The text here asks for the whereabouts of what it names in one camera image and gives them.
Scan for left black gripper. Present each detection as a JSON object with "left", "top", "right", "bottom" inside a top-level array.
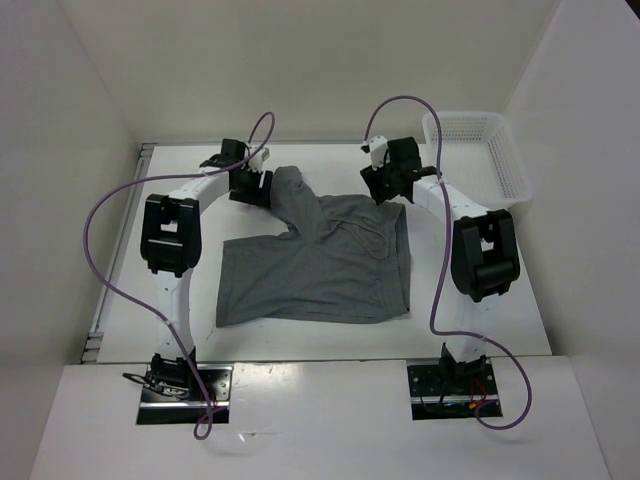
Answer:
[{"left": 229, "top": 165, "right": 273, "bottom": 209}]

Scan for grey shorts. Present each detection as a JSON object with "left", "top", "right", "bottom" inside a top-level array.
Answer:
[{"left": 215, "top": 166, "right": 411, "bottom": 328}]

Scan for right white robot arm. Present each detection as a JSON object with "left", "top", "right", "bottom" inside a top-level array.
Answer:
[{"left": 360, "top": 135, "right": 520, "bottom": 393}]

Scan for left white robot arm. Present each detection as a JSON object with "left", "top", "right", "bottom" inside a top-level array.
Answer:
[{"left": 123, "top": 139, "right": 273, "bottom": 400}]

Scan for white plastic basket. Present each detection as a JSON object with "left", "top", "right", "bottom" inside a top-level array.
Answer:
[{"left": 422, "top": 111, "right": 533, "bottom": 209}]

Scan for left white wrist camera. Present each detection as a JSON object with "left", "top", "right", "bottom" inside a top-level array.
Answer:
[{"left": 242, "top": 146, "right": 270, "bottom": 173}]

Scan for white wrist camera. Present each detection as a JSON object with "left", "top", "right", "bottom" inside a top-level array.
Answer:
[
  {"left": 360, "top": 135, "right": 389, "bottom": 171},
  {"left": 242, "top": 146, "right": 270, "bottom": 173}
]

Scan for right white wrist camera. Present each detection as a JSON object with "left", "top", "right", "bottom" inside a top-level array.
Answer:
[{"left": 360, "top": 135, "right": 389, "bottom": 171}]

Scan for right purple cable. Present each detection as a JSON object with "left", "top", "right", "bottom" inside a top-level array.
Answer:
[{"left": 362, "top": 96, "right": 534, "bottom": 431}]

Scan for purple cable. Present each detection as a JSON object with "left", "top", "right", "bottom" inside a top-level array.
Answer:
[
  {"left": 83, "top": 111, "right": 277, "bottom": 441},
  {"left": 362, "top": 96, "right": 534, "bottom": 431}
]

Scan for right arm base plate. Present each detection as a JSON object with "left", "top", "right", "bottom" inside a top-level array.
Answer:
[{"left": 406, "top": 359, "right": 503, "bottom": 421}]

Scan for aluminium table edge rail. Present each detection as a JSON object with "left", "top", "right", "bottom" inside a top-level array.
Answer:
[{"left": 80, "top": 143, "right": 156, "bottom": 364}]

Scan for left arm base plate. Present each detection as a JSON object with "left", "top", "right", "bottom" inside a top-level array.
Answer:
[{"left": 136, "top": 364, "right": 233, "bottom": 426}]

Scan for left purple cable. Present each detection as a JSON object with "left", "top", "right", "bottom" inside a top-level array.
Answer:
[{"left": 83, "top": 111, "right": 277, "bottom": 441}]

